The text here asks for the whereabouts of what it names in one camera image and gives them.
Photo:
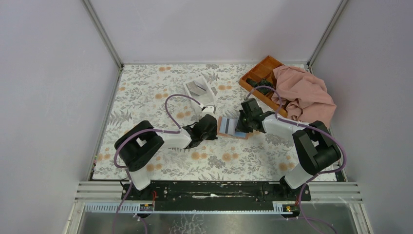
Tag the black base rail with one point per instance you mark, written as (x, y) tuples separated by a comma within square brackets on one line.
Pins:
[(216, 196)]

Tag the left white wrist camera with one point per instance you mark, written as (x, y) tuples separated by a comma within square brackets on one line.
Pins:
[(208, 110)]

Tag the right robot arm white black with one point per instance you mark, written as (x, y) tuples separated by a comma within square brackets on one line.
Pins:
[(313, 143)]

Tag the floral table mat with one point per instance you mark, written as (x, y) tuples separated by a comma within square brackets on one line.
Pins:
[(155, 93)]

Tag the white plastic card box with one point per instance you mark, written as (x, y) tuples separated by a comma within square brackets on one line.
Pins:
[(205, 100)]

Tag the dark green items in tray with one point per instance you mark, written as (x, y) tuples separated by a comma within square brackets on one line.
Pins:
[(265, 85)]

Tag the tan leather card holder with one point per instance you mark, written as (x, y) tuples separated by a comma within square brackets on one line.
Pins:
[(238, 135)]

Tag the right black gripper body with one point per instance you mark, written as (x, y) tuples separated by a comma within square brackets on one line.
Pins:
[(244, 124)]

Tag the pink cloth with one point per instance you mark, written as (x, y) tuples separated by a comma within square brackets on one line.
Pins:
[(304, 95)]

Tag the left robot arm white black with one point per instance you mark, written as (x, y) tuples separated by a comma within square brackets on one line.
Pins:
[(139, 145)]

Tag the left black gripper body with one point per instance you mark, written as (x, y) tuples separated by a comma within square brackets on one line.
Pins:
[(211, 136)]

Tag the silver cards in box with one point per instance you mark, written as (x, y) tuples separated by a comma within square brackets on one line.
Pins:
[(196, 88)]

